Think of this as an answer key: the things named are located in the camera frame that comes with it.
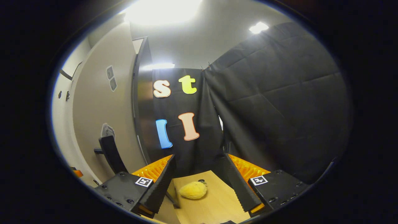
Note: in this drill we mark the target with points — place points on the small ceiling light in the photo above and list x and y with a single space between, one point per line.
258 27

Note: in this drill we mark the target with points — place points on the large ceiling light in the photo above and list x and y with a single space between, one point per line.
161 11

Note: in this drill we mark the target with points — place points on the yellow plush toy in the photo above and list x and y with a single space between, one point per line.
192 190

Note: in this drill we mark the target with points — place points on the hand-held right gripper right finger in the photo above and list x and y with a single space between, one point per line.
238 186

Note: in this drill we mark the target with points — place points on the white shoe cabinet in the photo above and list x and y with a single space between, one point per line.
144 109

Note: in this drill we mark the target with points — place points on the black quilted backdrop cloth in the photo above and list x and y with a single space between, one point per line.
279 93

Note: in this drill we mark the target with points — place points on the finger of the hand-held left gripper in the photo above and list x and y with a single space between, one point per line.
77 172

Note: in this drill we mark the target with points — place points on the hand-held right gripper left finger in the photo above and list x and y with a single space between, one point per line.
161 185

